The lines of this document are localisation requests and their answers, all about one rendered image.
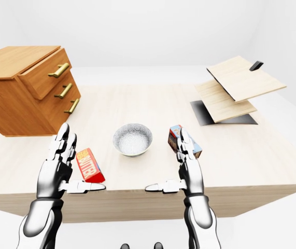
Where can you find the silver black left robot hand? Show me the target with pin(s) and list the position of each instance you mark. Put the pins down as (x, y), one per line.
(50, 179)

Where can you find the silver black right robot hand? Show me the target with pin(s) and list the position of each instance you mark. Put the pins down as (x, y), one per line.
(193, 179)

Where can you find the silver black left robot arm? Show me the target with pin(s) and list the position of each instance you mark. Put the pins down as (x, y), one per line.
(40, 223)

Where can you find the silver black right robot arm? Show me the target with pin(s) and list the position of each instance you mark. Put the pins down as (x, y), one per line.
(202, 223)

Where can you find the wooden drawer, closed, lowest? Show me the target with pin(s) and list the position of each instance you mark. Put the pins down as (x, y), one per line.
(61, 119)

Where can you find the patterned black and white bowl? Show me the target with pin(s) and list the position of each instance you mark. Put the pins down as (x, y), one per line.
(132, 141)

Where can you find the wooden drawer, closed, mid-height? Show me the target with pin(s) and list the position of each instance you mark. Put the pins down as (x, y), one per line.
(68, 99)

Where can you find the wooden cabinet with drawers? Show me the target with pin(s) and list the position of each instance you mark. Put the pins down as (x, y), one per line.
(5, 103)

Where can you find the wooden drawer standing ajar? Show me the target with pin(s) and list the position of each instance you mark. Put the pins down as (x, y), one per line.
(40, 77)

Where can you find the red butter box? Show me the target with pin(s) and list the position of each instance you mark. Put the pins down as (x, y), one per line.
(88, 166)

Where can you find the blue and brown food box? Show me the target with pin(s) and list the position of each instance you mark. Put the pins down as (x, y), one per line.
(173, 140)

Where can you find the small dark rounded shape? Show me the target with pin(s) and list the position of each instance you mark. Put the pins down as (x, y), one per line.
(158, 246)
(124, 246)

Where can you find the small pale wooden board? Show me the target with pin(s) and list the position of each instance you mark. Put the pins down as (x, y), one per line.
(220, 103)

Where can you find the large pale wooden board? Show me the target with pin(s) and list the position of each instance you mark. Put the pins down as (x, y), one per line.
(248, 80)

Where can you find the small black block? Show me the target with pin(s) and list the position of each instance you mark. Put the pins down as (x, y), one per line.
(256, 66)

